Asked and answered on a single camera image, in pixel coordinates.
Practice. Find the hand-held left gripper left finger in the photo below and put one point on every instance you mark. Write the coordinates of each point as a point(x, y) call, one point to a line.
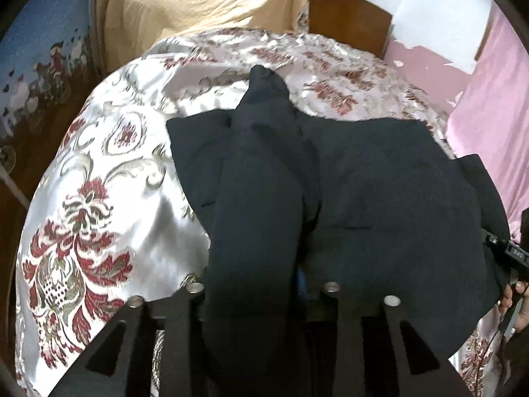
point(182, 312)

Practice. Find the black garment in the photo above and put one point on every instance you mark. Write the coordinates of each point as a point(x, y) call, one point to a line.
point(372, 182)

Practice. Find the blue printed cloth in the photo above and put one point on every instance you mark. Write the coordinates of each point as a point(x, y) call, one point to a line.
point(41, 58)

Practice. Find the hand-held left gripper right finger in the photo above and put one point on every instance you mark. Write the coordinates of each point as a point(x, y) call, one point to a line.
point(349, 318)

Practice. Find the floral satin bedspread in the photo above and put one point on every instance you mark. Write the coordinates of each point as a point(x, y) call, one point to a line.
point(103, 153)

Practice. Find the brown wooden furniture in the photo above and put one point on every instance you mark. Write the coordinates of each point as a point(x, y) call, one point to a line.
point(12, 215)

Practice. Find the pink curtain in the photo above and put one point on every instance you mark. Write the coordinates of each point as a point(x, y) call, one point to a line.
point(492, 115)

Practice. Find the brown wooden headboard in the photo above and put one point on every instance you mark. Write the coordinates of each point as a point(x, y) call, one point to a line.
point(351, 20)

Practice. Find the beige hanging cloth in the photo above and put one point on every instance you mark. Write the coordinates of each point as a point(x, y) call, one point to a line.
point(198, 0)

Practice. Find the person's right hand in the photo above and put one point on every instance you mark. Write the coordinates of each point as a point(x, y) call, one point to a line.
point(506, 297)

